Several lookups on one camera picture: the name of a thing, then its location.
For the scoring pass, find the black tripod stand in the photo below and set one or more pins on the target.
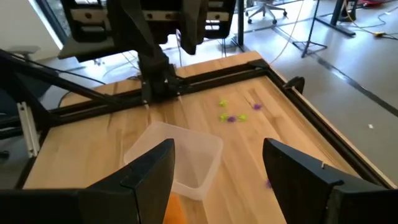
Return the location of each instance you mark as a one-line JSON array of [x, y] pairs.
[[309, 46]]

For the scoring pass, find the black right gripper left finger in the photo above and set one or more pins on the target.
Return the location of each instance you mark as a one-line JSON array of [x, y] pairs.
[[124, 202]]

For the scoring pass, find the purple plastic spider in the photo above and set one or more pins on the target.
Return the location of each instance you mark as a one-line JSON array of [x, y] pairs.
[[231, 119], [257, 106], [268, 183]]

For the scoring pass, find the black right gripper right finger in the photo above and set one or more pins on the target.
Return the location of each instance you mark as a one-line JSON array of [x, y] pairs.
[[311, 196]]

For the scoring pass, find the black frame bracket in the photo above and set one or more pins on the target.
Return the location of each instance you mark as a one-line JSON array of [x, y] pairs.
[[295, 84]]

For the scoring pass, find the silver aluminium extrusion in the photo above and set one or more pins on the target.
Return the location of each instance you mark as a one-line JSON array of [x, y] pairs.
[[28, 130]]

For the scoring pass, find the grey office chair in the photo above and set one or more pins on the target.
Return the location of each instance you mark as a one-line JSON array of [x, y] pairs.
[[264, 9]]

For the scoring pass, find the black aluminium table frame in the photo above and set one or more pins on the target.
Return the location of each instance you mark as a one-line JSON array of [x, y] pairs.
[[217, 78]]

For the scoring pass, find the black vertical pole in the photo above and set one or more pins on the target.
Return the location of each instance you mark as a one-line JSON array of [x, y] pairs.
[[241, 25]]

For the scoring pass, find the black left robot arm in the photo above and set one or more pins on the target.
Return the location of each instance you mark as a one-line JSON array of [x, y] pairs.
[[155, 71]]

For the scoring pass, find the black shelf unit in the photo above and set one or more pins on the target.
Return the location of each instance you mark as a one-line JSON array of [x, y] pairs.
[[90, 31]]

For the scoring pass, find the clear plastic container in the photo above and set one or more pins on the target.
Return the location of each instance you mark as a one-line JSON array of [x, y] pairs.
[[199, 155]]

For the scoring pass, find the orange plastic container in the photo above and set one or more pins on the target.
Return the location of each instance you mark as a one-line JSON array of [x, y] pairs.
[[174, 211]]

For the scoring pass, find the black desk leg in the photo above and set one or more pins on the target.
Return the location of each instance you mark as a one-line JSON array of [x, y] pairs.
[[337, 12]]

